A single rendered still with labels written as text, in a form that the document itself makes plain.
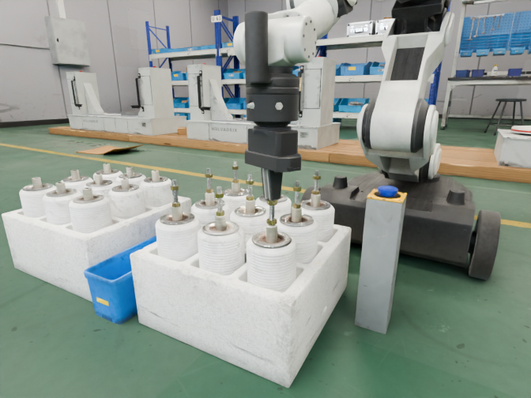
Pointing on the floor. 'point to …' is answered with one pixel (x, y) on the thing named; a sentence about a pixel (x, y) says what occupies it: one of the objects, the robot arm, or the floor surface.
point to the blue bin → (114, 285)
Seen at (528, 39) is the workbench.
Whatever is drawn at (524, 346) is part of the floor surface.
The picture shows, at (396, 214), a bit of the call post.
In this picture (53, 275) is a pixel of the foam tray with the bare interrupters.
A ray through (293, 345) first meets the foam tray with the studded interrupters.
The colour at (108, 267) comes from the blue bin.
